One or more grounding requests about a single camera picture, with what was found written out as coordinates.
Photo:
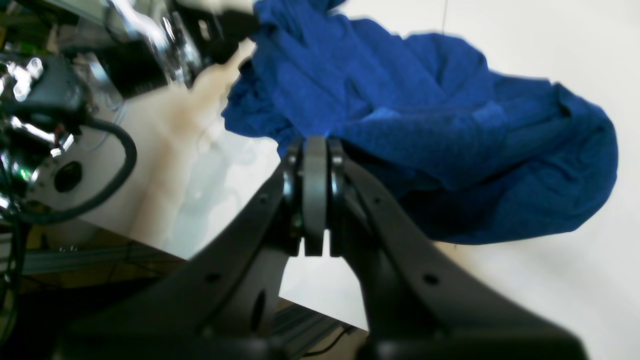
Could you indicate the dark blue t-shirt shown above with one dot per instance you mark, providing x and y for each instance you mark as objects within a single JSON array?
[{"x": 473, "y": 156}]

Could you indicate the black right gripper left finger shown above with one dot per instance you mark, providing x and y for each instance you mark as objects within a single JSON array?
[{"x": 218, "y": 306}]

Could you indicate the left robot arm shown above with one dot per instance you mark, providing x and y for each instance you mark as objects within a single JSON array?
[{"x": 47, "y": 99}]

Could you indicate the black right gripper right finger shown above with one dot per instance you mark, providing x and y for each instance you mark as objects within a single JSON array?
[{"x": 419, "y": 304}]

